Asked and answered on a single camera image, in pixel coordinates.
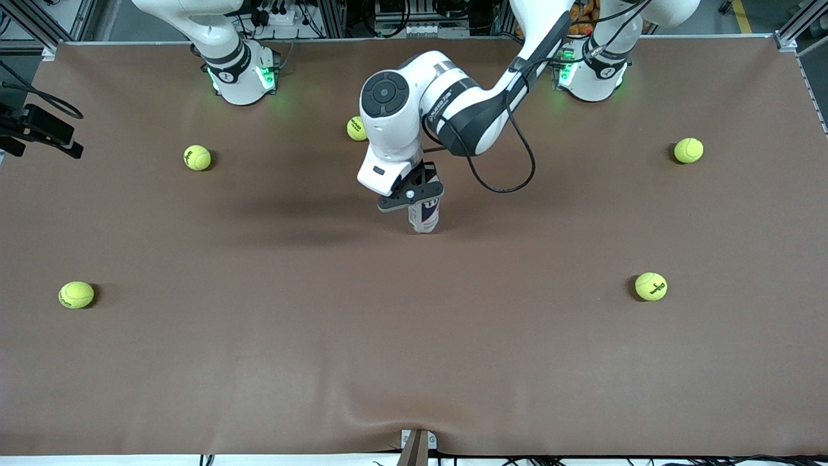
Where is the blue white tennis ball can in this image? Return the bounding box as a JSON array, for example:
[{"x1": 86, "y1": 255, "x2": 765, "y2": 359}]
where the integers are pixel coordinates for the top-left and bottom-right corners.
[{"x1": 407, "y1": 196, "x2": 442, "y2": 234}]

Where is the silver electronics rack unit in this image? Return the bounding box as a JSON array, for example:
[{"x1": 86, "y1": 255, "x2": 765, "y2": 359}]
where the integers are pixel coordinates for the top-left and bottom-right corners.
[{"x1": 374, "y1": 0, "x2": 471, "y2": 38}]

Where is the white power strip with plugs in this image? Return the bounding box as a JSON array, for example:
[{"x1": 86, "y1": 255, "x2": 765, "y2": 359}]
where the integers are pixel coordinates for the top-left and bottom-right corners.
[{"x1": 249, "y1": 2, "x2": 305, "y2": 30}]

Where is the pile of orange items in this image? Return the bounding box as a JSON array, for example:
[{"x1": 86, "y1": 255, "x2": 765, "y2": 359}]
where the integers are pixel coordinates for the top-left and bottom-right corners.
[{"x1": 569, "y1": 0, "x2": 601, "y2": 34}]

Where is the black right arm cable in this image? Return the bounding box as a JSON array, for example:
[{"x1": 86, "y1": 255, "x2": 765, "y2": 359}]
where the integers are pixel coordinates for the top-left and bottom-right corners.
[{"x1": 0, "y1": 60, "x2": 84, "y2": 120}]

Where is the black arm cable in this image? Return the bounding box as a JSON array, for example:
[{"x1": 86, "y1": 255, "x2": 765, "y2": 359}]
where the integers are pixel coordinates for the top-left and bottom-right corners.
[
  {"x1": 422, "y1": 39, "x2": 631, "y2": 194},
  {"x1": 0, "y1": 60, "x2": 84, "y2": 120}
]

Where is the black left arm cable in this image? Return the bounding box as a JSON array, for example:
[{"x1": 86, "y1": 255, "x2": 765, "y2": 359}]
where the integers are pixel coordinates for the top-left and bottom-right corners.
[{"x1": 422, "y1": 39, "x2": 631, "y2": 194}]

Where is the aluminium frame profile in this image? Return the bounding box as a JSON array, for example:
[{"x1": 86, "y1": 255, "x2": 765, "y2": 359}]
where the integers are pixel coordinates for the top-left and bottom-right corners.
[
  {"x1": 492, "y1": 0, "x2": 521, "y2": 36},
  {"x1": 0, "y1": 0, "x2": 64, "y2": 58},
  {"x1": 773, "y1": 0, "x2": 828, "y2": 137},
  {"x1": 320, "y1": 0, "x2": 347, "y2": 38}
]

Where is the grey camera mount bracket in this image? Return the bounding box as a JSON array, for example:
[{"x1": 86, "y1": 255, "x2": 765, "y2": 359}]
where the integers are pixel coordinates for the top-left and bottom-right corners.
[{"x1": 397, "y1": 428, "x2": 438, "y2": 466}]

